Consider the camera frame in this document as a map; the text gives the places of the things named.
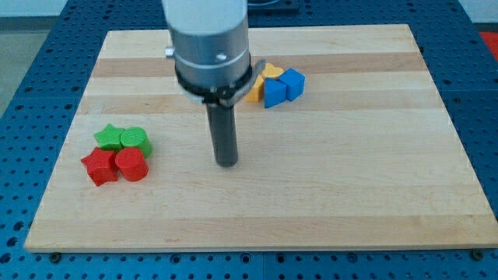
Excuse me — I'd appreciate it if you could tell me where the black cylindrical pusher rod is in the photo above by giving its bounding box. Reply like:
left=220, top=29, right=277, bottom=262
left=206, top=103, right=238, bottom=167

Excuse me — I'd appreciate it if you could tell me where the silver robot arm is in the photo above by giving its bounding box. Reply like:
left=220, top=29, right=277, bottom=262
left=162, top=0, right=255, bottom=167

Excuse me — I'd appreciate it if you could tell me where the green star block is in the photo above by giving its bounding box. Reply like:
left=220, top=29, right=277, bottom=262
left=93, top=124, right=125, bottom=152

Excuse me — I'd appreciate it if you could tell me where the red star block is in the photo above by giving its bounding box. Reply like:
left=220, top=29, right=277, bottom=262
left=81, top=147, right=118, bottom=187

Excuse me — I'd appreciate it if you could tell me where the yellow pentagon block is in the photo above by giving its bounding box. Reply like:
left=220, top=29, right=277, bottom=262
left=244, top=75, right=265, bottom=103

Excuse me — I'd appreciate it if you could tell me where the blue pentagon block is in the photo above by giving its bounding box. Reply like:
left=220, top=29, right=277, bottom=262
left=264, top=78, right=286, bottom=109

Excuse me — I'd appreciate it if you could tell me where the yellow heart block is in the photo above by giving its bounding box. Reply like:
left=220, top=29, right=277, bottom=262
left=261, top=63, right=284, bottom=79

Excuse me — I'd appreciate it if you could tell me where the blue cube block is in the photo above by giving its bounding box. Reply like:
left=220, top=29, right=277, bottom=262
left=278, top=68, right=306, bottom=101

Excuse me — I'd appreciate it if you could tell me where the green cylinder block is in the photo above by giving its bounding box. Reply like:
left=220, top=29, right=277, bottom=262
left=120, top=127, right=153, bottom=158

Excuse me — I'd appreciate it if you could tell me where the red cylinder block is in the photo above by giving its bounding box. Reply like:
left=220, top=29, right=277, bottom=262
left=114, top=147, right=149, bottom=182

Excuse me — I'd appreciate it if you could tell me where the wooden board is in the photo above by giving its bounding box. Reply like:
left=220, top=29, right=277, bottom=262
left=24, top=24, right=497, bottom=253

